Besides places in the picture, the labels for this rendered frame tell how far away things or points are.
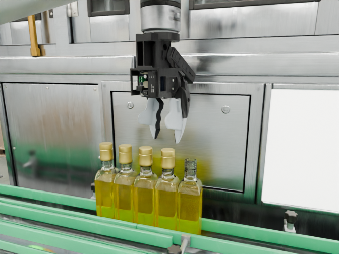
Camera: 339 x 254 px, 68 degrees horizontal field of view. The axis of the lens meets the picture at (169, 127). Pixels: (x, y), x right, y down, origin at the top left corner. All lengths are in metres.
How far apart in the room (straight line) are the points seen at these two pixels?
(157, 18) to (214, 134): 0.37
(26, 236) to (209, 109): 0.57
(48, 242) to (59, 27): 0.63
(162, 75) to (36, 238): 0.51
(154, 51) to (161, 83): 0.06
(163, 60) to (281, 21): 0.36
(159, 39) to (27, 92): 0.67
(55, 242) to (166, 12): 0.57
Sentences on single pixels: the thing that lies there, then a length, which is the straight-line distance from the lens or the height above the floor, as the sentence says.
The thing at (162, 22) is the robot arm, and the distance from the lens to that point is 0.47.
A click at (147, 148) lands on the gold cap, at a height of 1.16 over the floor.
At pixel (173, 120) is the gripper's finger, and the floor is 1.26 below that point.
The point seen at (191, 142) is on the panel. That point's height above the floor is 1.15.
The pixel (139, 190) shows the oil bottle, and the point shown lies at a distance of 0.65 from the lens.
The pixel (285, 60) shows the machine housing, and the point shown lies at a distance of 0.69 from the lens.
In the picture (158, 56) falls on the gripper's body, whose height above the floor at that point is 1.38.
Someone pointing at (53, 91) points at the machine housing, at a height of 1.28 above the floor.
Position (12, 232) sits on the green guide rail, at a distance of 0.80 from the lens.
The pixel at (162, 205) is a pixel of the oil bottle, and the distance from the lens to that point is 0.65.
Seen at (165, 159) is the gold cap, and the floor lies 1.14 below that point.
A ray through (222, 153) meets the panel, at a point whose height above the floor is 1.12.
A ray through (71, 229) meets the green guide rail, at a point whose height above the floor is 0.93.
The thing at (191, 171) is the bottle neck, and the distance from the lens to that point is 0.60.
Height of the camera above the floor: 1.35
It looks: 13 degrees down
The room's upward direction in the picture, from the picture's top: straight up
